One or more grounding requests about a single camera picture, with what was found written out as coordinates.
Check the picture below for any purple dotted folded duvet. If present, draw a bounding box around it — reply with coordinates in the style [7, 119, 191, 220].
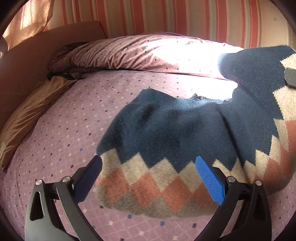
[48, 33, 242, 79]

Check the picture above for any orange sheer curtain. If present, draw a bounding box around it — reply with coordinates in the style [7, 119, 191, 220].
[3, 0, 55, 50]

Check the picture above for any purple dotted bed sheet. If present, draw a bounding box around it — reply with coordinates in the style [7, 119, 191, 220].
[0, 69, 296, 241]

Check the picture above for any tan satin pillow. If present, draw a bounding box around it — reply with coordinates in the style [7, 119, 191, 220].
[1, 76, 76, 170]

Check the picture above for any navy argyle knit sweater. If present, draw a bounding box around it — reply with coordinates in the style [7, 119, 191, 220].
[96, 46, 295, 218]

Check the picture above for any brown padded headboard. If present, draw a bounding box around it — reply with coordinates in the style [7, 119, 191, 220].
[1, 21, 106, 127]

